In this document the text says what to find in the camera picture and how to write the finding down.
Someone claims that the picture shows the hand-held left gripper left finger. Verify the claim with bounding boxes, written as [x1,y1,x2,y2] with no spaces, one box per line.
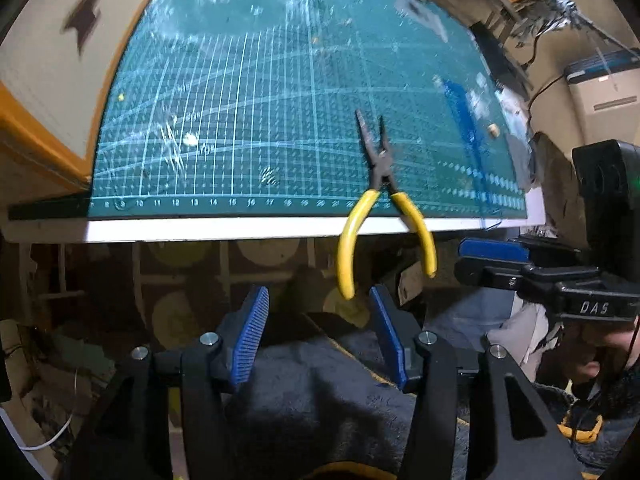
[65,285,271,480]

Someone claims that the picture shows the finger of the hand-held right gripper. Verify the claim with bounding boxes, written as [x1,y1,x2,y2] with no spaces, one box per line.
[454,257,601,293]
[459,237,588,266]

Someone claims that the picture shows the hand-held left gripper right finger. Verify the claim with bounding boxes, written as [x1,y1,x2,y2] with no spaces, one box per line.
[369,284,583,480]

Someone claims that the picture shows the yellow-handled pliers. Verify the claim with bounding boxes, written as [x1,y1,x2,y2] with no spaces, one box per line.
[337,109,437,300]

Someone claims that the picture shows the person's right hand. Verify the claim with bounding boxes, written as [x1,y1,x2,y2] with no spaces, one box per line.
[562,321,640,397]

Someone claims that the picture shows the olive green cloth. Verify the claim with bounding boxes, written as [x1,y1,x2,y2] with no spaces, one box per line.
[532,132,588,236]

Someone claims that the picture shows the white cloth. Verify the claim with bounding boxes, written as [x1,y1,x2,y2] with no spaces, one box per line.
[487,305,566,382]

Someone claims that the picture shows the brown circle pattern rug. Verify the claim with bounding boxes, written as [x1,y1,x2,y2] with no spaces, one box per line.
[135,240,401,351]

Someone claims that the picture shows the white blue paper sheet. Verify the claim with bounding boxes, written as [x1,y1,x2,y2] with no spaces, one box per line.
[505,135,535,192]

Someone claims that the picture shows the dark fleece garment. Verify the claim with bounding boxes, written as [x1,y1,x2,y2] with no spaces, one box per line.
[220,327,640,480]

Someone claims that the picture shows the white appliance blue top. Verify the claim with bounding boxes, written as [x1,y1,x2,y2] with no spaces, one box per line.
[565,50,640,143]

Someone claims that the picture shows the blue plastic runner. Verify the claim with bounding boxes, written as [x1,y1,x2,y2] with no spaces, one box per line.
[442,77,488,196]

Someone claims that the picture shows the green cutting mat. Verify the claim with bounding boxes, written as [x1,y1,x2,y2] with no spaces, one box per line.
[87,0,528,221]

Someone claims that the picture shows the cardboard box brown print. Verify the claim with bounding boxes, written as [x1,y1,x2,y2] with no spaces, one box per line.
[0,0,181,186]

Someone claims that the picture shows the thin black cable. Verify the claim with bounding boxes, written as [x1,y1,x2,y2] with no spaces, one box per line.
[527,72,568,107]

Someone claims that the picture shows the white cable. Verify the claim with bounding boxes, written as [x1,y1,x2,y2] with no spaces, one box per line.
[20,400,77,452]

